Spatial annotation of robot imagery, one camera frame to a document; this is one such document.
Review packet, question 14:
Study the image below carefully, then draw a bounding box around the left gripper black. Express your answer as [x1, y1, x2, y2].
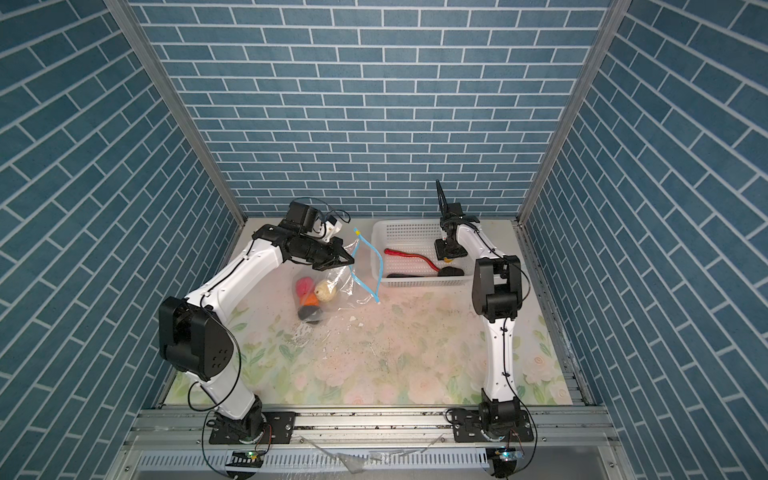
[298, 235, 356, 270]

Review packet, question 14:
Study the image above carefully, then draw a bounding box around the pink toy fruit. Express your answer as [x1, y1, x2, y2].
[295, 277, 315, 299]

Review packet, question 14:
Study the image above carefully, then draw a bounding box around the cream toy food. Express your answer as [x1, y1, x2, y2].
[314, 279, 338, 303]

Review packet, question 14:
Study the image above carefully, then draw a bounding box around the clear zip top bag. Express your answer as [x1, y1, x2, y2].
[293, 228, 384, 324]

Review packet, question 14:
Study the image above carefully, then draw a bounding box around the white plastic mesh basket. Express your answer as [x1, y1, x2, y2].
[371, 219, 473, 287]

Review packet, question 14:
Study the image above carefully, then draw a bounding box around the orange toy fruit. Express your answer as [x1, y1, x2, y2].
[300, 291, 320, 306]

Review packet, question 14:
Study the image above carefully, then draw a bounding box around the dark brown toy food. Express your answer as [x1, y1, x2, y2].
[297, 305, 323, 323]

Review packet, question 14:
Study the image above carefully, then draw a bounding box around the red toy chili pepper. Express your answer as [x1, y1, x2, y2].
[384, 248, 441, 272]

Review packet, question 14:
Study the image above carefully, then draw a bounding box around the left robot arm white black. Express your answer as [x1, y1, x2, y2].
[158, 220, 354, 444]

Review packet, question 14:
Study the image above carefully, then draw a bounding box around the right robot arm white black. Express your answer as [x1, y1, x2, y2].
[435, 219, 536, 442]

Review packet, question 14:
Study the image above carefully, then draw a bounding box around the black toy avocado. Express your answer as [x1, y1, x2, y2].
[438, 266, 465, 277]

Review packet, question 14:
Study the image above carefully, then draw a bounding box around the black toy eggplant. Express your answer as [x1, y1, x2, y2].
[386, 273, 432, 279]

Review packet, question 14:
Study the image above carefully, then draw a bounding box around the right circuit board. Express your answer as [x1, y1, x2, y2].
[489, 447, 524, 464]

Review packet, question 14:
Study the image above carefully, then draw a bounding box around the circuit board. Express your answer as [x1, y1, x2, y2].
[226, 450, 264, 470]
[489, 447, 524, 464]

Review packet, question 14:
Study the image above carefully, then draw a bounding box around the left circuit board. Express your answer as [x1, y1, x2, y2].
[226, 450, 264, 470]

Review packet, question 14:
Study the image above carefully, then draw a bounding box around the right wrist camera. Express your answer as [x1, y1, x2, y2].
[439, 202, 480, 230]

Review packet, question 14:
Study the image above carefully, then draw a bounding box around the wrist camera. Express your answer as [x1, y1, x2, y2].
[279, 200, 343, 243]
[439, 202, 480, 230]

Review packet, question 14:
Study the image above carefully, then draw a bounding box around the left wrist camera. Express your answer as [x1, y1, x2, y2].
[279, 200, 343, 243]

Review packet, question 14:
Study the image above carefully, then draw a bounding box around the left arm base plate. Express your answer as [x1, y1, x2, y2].
[206, 412, 296, 445]

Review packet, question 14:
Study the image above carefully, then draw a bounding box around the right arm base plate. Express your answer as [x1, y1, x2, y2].
[443, 408, 535, 443]

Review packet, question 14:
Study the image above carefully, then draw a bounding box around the aluminium front rail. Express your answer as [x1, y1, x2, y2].
[125, 405, 620, 451]

